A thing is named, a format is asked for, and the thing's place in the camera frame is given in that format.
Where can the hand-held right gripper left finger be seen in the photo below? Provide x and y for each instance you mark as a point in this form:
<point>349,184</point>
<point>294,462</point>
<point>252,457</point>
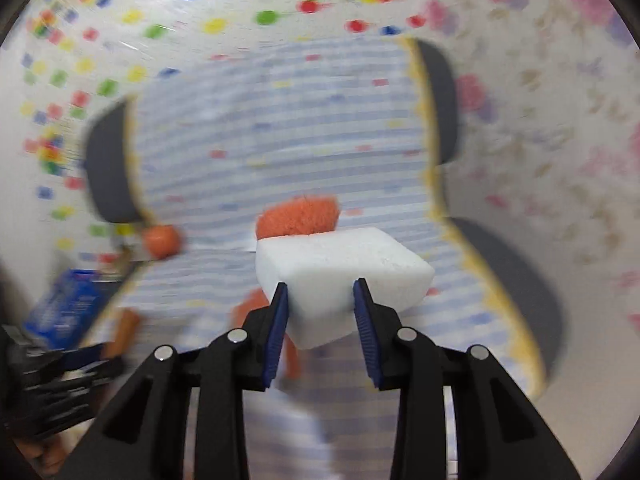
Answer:
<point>276,340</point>

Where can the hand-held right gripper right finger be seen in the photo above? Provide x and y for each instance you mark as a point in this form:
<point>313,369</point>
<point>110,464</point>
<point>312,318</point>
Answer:
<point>369,340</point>

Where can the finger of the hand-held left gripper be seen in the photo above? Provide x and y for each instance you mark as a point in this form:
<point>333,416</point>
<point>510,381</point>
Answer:
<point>92,362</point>

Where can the white foam block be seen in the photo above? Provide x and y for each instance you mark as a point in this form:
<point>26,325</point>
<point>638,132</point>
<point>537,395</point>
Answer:
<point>340,265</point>

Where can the blue plastic basket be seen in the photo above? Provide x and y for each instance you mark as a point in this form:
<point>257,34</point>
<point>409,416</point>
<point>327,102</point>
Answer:
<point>65,300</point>

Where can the red apple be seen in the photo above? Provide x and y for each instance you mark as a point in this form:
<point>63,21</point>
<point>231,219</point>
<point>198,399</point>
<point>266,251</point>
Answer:
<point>161,241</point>

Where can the blue checkered dotted cloth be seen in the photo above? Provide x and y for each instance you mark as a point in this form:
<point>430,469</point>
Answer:
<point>300,125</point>

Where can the grey office chair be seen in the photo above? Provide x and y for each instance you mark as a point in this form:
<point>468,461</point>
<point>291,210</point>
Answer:
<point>440,110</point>

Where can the balloon print plastic sheet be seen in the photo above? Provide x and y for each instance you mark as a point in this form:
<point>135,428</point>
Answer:
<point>150,10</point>

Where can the floral print wall sheet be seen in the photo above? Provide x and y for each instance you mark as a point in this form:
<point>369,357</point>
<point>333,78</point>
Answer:
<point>550,110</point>

